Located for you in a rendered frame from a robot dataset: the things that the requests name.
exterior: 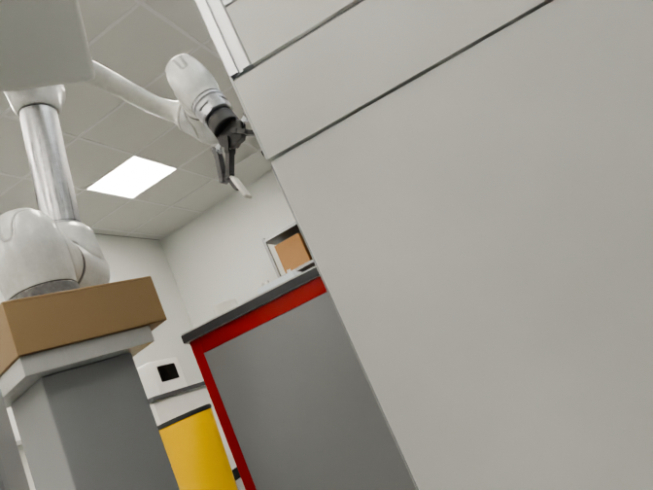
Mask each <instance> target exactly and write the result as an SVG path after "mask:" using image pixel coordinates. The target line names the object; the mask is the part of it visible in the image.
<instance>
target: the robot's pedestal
mask: <svg viewBox="0 0 653 490"><path fill-rule="evenodd" d="M154 341H155V339H154V336H153V334H152V331H151V328H150V326H145V327H141V328H137V329H133V330H129V331H125V332H118V333H114V334H110V335H106V336H102V337H98V338H95V339H91V340H87V341H83V342H78V343H74V344H70V345H66V346H62V347H58V348H54V349H51V350H47V351H43V352H39V353H35V354H31V355H27V356H23V357H19V358H18V359H17V360H16V361H15V362H14V363H13V364H12V365H11V366H10V368H9V369H8V370H7V371H6V372H5V373H4V374H3V375H2V376H1V377H0V389H1V392H2V396H3V399H4V402H5V406H6V408H8V407H11V408H12V411H13V414H14V417H15V420H16V424H17V429H18V433H19V436H20V440H21V443H22V446H23V450H24V453H25V456H26V460H27V463H28V467H29V469H30V472H31V476H32V479H33V482H34V486H35V489H36V490H180V488H179V485H178V483H177V480H176V477H175V474H174V472H173V470H172V467H171V464H170V461H169V458H168V456H167V453H166V450H165V447H164V444H163V441H162V439H161V436H160V433H159V430H158V427H157V425H156V422H155V418H154V415H153V412H152V410H151V407H150V404H149V401H148V398H147V396H146V393H145V390H144V387H143V384H142V381H141V379H140V376H139V373H138V370H137V367H136V366H135V363H134V360H133V357H134V356H135V355H136V354H138V353H139V352H140V351H142V350H143V349H145V348H146V347H147V346H149V345H150V344H151V343H153V342H154Z"/></svg>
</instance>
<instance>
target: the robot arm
mask: <svg viewBox="0 0 653 490"><path fill-rule="evenodd" d="M92 63H93V67H94V71H95V78H94V79H93V80H92V81H89V82H86V83H89V84H91V85H93V86H95V87H97V88H100V89H102V90H104V91H106V92H108V93H110V94H112V95H113V96H115V97H117V98H119V99H121V100H123V101H126V102H128V103H130V104H132V105H134V106H136V107H138V108H140V109H142V110H144V111H146V112H148V113H150V114H152V115H155V116H157V117H160V118H162V119H165V120H168V121H170V122H172V123H175V124H176V125H177V126H178V127H179V129H180V130H181V131H183V132H185V133H187V134H189V135H191V136H192V137H194V138H196V139H197V140H199V141H200V142H202V143H205V144H209V145H213V144H217V143H219V144H218V145H217V146H216V147H211V152H212V153H213V155H214V158H215V163H216V167H217V172H218V177H219V182H220V183H222V184H226V185H227V184H228V183H229V184H230V185H231V186H232V187H233V188H234V189H235V190H236V191H240V192H241V193H242V194H243V196H244V197H246V198H252V196H251V195H250V193H249V192H248V191H247V189H246V188H245V187H244V185H243V184H242V183H241V181H240V180H239V179H238V178H237V177H235V176H234V155H235V153H236V148H237V149H238V148H239V147H240V145H241V144H242V143H243V142H244V141H245V140H246V136H255V134H254V132H253V130H252V129H246V125H245V123H248V122H249V121H248V118H247V116H246V114H245V112H243V118H242V119H241V120H239V118H238V117H237V116H236V115H235V113H234V112H233V108H232V105H231V104H230V103H229V102H228V100H227V99H226V98H225V96H224V95H223V93H222V92H221V91H220V89H219V86H218V84H217V82H216V81H215V79H214V78H213V76H212V75H211V74H210V72H209V71H208V70H207V69H206V68H205V67H204V66H203V65H202V64H201V63H200V62H199V61H198V60H197V59H195V58H194V57H192V56H190V55H188V54H185V53H183V54H179V55H177V56H175V57H173V58H172V59H171V60H170V61H169V62H168V63H167V65H166V67H165V72H166V77H167V80H168V83H169V85H170V87H171V88H172V89H173V91H174V94H175V96H176V97H177V98H178V100H168V99H165V98H162V97H159V96H157V95H155V94H153V93H151V92H149V91H147V90H145V89H143V88H142V87H139V86H137V85H136V84H134V83H132V82H130V81H128V80H127V79H126V78H124V77H122V76H121V75H119V74H117V73H115V72H114V71H112V70H110V69H108V68H106V67H105V66H103V65H101V64H99V63H97V62H95V61H92ZM4 92H5V94H6V96H7V98H8V100H9V102H10V104H11V106H12V108H13V111H14V112H15V114H16V115H17V116H18V117H19V118H20V122H21V127H22V132H23V137H24V142H25V148H26V152H27V157H28V162H29V167H30V172H31V177H32V182H33V187H34V192H35V196H36V201H37V206H38V210H35V209H32V208H18V209H14V210H11V211H8V212H6V213H4V214H2V215H1V216H0V291H1V293H2V295H3V297H4V299H5V301H7V300H13V299H18V298H29V297H34V296H39V295H45V294H51V293H56V292H62V291H68V290H73V289H79V288H84V287H90V286H95V285H101V284H107V283H110V278H111V273H110V267H109V265H108V263H107V261H106V260H105V259H104V256H103V254H102V251H101V249H100V247H99V244H98V242H97V239H96V237H95V234H94V232H93V230H92V229H91V228H90V227H88V226H86V225H85V224H83V223H82V222H81V218H80V213H79V209H78V204H77V200H76V196H75V191H74V187H73V182H72V178H71V173H70V168H69V164H68V159H67V156H66V151H65V147H64V142H63V137H62V133H61V128H60V124H59V119H58V116H59V114H60V112H61V109H62V107H63V105H64V103H65V98H66V94H65V89H64V85H57V86H49V87H34V88H26V89H18V90H10V91H4ZM222 147H224V152H225V165H224V160H223V154H222V152H223V151H222Z"/></svg>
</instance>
